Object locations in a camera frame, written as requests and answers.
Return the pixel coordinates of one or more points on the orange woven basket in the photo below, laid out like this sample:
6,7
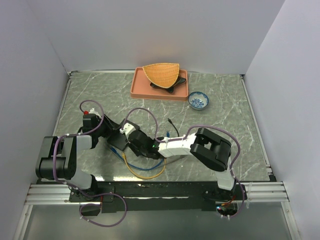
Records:
163,75

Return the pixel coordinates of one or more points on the black network switch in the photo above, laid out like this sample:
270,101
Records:
117,139

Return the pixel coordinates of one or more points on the blue white ceramic bowl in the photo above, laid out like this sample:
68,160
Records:
198,100

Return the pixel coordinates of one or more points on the salmon pink tray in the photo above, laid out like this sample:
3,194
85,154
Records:
141,89

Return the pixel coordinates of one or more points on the black dish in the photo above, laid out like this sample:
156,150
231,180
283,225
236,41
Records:
180,80

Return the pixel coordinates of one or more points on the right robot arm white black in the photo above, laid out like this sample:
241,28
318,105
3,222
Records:
209,148

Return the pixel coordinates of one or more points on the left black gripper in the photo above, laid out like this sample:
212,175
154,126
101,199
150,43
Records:
111,126

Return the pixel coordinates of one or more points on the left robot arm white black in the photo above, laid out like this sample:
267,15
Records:
57,159

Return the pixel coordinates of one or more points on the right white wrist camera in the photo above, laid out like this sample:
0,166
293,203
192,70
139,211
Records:
127,128

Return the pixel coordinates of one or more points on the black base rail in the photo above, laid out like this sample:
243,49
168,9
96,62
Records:
117,196

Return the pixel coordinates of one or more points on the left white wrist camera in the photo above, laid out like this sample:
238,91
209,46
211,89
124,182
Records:
92,111

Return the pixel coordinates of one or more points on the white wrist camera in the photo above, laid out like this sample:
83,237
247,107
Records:
127,128
92,111

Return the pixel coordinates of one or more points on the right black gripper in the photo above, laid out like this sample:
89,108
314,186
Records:
131,146

